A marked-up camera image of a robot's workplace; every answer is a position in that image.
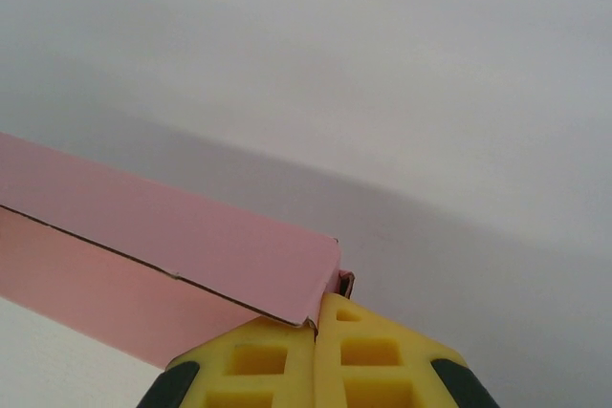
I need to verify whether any pink cloth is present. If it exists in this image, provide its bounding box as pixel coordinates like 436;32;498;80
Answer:
0;130;359;374

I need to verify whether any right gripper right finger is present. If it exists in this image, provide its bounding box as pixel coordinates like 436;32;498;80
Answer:
313;290;501;408

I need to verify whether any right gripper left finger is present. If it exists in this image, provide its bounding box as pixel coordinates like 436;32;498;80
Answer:
138;314;320;408

